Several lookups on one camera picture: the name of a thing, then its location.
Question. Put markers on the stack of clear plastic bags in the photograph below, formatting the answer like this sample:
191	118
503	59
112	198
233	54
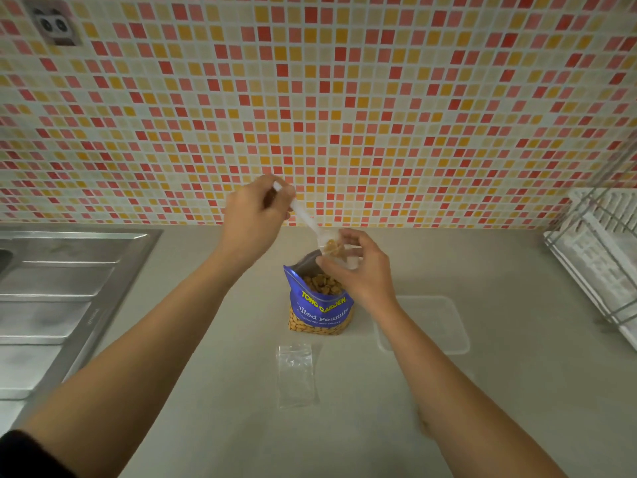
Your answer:
297	378

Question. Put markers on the white plastic spoon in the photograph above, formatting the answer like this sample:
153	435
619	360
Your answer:
306	214

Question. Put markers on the grey wall socket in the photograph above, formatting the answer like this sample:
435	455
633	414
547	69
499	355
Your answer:
52	24

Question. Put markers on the stainless steel sink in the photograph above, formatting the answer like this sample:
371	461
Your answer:
50	303

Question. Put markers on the clear plastic container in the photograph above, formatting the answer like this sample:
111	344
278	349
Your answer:
438	323

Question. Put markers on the small clear plastic bag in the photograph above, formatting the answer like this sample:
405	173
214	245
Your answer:
343	253

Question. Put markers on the blue foil peanuts package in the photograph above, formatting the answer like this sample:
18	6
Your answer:
318	311

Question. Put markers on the person's right forearm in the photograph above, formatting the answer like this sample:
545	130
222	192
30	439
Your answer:
463	408

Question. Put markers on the person's left hand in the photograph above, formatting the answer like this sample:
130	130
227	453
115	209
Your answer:
254	219

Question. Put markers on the person's left forearm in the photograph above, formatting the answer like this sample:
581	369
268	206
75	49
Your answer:
139	363

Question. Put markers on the black shirt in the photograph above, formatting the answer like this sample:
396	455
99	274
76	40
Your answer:
25	460

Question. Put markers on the person's right hand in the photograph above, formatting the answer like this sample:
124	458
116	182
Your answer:
373	283

